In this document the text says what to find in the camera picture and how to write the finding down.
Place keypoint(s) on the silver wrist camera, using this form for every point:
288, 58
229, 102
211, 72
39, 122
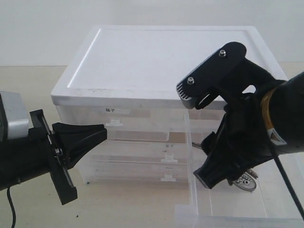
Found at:
14, 121
205, 76

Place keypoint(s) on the white plastic drawer cabinet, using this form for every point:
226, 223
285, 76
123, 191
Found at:
140, 66

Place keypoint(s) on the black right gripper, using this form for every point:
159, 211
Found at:
241, 141

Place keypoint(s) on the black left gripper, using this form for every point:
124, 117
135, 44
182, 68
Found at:
75, 141

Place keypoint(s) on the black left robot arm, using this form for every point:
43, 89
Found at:
22, 160

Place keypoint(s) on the clear bottom drawer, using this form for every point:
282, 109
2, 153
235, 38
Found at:
132, 171

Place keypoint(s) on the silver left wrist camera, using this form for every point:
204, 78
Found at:
14, 121

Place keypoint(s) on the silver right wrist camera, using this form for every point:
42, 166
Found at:
205, 76

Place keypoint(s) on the key bunch with blue fob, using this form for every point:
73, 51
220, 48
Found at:
244, 182

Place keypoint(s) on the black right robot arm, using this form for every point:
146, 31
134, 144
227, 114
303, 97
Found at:
264, 117

